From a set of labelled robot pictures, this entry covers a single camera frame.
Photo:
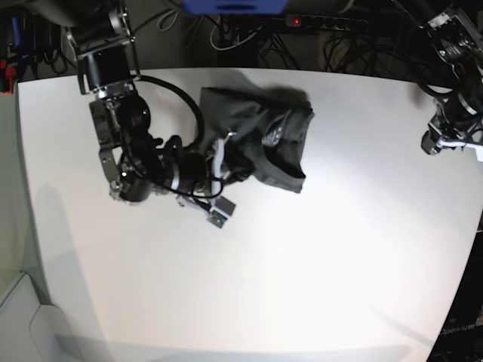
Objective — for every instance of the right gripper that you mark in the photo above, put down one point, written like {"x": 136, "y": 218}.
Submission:
{"x": 225, "y": 165}

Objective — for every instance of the blue box overhead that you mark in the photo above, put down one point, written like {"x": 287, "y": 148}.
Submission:
{"x": 234, "y": 6}

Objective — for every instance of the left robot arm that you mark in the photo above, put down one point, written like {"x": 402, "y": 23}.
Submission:
{"x": 458, "y": 44}

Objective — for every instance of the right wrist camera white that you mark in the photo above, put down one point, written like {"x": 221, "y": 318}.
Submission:
{"x": 220, "y": 211}

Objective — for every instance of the red clamp at left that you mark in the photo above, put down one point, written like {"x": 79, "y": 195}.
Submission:
{"x": 8, "y": 75}

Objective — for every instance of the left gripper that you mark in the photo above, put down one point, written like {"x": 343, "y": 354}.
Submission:
{"x": 465, "y": 134}

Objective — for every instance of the blue black tool rack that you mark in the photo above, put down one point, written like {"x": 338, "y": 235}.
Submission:
{"x": 35, "y": 39}

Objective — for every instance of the black power strip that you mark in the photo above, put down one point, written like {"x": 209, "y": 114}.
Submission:
{"x": 314, "y": 22}

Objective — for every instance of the dark grey t-shirt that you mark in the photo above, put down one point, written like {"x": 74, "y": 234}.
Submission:
{"x": 265, "y": 129}

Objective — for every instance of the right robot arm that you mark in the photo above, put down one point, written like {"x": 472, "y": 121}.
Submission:
{"x": 135, "y": 163}

